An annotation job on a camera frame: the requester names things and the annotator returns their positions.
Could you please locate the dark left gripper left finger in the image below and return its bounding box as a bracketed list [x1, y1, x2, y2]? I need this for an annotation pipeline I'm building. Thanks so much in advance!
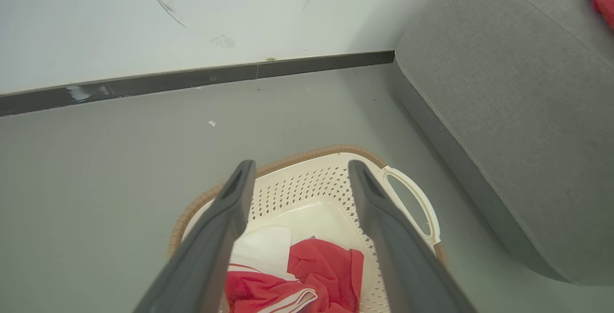
[133, 160, 258, 313]

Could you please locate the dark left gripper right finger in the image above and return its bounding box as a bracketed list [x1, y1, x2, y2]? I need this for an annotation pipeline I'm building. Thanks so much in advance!
[347, 160, 478, 313]

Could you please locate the cream perforated laundry basket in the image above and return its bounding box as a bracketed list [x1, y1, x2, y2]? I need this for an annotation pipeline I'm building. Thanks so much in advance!
[167, 144, 448, 313]

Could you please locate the grey fabric sofa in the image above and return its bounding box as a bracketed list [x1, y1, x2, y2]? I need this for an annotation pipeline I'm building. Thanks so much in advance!
[392, 0, 614, 287]

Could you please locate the red white-striped garment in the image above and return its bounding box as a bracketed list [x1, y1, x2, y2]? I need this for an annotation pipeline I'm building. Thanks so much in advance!
[585, 0, 614, 31]
[224, 226, 366, 313]

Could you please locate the black wall baseboard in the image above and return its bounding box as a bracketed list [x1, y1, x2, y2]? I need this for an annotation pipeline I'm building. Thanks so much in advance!
[0, 50, 395, 117]

